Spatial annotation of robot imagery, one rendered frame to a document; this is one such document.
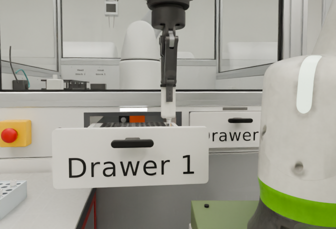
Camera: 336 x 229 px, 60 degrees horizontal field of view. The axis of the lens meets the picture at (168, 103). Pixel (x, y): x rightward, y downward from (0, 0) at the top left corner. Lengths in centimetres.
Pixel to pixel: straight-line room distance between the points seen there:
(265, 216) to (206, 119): 52
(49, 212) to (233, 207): 35
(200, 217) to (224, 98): 51
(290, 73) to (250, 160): 65
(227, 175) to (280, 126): 62
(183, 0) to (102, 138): 33
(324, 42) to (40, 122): 75
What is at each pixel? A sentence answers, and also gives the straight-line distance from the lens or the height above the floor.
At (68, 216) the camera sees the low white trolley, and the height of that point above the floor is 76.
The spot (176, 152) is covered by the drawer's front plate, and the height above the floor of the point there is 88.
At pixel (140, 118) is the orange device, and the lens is 125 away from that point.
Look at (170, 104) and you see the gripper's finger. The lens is 64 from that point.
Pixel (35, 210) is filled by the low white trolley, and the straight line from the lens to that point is 67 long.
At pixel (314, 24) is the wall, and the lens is 471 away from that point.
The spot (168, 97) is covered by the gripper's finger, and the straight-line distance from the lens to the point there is 63.
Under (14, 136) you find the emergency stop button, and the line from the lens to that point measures 88.
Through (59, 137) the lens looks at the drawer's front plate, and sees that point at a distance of 57.
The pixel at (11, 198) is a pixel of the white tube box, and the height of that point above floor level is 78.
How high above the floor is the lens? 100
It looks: 3 degrees down
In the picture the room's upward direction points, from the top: straight up
